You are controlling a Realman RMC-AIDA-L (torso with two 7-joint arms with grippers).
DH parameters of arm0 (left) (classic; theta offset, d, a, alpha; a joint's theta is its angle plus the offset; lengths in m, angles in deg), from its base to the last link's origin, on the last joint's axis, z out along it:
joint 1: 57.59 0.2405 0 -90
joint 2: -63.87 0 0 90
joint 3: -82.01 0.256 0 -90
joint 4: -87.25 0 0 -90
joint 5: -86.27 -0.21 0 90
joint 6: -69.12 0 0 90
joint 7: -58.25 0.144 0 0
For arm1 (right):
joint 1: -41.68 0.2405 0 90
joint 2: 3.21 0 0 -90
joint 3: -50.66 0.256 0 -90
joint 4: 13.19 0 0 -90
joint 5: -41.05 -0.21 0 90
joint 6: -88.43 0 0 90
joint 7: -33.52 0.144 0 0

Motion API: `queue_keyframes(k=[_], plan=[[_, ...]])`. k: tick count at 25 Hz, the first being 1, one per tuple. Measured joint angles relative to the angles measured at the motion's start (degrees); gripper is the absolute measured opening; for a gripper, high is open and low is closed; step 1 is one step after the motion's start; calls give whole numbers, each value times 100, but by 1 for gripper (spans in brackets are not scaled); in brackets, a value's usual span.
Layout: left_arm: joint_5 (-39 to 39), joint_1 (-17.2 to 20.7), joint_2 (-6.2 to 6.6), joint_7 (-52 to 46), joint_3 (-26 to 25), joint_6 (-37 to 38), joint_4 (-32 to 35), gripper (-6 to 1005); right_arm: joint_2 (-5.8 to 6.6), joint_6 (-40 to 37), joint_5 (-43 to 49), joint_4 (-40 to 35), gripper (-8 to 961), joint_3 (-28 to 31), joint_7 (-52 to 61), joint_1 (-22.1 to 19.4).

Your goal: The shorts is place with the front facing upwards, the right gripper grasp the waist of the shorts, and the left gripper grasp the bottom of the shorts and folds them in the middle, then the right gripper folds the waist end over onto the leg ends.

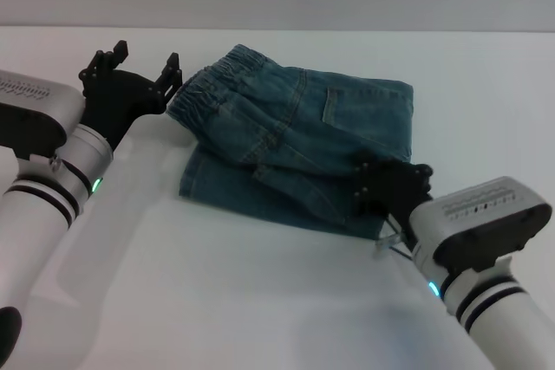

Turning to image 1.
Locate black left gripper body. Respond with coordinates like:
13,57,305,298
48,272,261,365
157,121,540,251
79,68,169,151

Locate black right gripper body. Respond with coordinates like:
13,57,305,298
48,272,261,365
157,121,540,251
371,160,431,240

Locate blue denim shorts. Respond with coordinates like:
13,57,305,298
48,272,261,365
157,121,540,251
166,43,415,242

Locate right arm cable with plug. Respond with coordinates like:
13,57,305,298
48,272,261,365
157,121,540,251
374,212,418,263

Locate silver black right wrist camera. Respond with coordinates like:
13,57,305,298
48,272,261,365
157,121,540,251
408,175,555,276

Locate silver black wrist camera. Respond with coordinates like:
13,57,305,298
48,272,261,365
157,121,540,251
0,69,86,164
408,175,555,276

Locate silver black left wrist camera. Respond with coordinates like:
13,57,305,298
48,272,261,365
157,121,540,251
0,69,86,164

